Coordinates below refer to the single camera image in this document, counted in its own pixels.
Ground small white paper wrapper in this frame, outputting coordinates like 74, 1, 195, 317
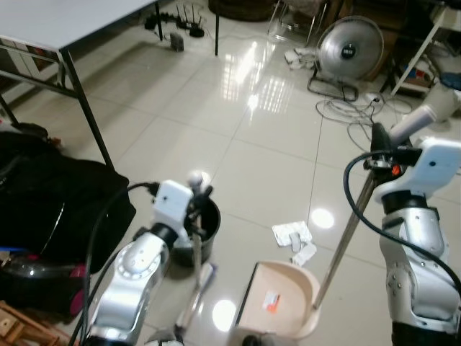
291, 243, 318, 267

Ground white table with black legs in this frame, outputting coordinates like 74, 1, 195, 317
0, 0, 221, 171

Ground dark bag with magenta trim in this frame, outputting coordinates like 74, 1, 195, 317
0, 249, 89, 319

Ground broom with white knob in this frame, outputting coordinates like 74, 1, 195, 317
173, 170, 218, 340

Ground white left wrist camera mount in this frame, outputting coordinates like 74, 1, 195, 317
153, 179, 194, 231

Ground beige long-handled dustpan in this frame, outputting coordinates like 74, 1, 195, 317
230, 90, 461, 340

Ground white power strip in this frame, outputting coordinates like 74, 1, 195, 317
284, 46, 318, 71

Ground large white paper wrapper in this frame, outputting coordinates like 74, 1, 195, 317
272, 221, 313, 247

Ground black router with antennas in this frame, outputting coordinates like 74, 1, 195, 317
175, 3, 207, 38

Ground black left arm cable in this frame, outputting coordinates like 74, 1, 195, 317
74, 181, 160, 342

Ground white desk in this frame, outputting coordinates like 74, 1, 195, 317
388, 4, 461, 99

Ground white bucket with blue lid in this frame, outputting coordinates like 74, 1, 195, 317
435, 71, 461, 96

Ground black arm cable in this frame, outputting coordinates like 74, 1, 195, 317
343, 149, 461, 290
74, 181, 160, 342

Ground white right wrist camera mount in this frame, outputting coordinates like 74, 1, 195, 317
374, 138, 461, 207

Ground silver metal floor fan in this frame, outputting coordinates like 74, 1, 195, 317
308, 15, 385, 102

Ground grey robot foot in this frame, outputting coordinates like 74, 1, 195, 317
143, 330, 185, 346

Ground thin grey floor cable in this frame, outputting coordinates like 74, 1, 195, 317
315, 92, 413, 150

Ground black round waste bin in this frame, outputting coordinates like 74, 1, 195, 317
184, 198, 221, 265

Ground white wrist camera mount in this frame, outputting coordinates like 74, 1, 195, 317
374, 138, 461, 207
153, 179, 194, 231

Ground brown wooden crate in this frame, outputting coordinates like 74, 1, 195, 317
0, 298, 60, 346

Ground black fabric bag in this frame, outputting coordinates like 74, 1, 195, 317
0, 128, 137, 276

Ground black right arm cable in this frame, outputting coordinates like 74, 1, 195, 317
343, 149, 461, 290

